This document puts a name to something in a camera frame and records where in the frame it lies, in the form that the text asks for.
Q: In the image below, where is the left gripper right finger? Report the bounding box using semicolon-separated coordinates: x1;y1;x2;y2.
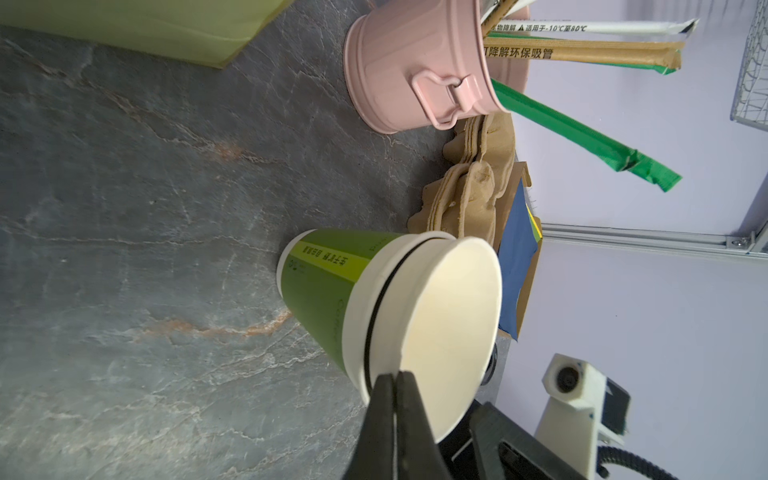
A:
395;371;451;480

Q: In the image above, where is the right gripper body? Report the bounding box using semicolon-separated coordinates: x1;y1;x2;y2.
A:
438;401;584;479

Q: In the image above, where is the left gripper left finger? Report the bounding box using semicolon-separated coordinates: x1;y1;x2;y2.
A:
343;374;395;480

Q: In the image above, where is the green paper cup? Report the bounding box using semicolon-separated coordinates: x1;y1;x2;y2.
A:
276;229;455;403

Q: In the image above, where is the cardboard tray with napkins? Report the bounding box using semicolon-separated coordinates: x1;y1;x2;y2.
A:
494;162;543;341

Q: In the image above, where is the brown pulp cup carrier stack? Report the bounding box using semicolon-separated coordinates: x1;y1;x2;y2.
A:
407;113;515;249

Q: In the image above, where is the green wrapped straw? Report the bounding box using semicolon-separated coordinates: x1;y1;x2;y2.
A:
491;80;682;192

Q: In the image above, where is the pink metal straw bucket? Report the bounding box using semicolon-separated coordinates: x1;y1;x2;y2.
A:
343;0;530;134

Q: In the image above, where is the white wrapped straw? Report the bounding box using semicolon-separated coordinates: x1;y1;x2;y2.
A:
493;18;700;36

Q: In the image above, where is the green paper gift bag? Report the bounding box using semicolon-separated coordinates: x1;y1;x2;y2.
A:
1;0;291;69

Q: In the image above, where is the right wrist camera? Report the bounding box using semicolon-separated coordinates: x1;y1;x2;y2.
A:
534;354;631;479

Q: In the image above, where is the wide white wire basket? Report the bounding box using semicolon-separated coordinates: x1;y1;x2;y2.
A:
730;0;767;131

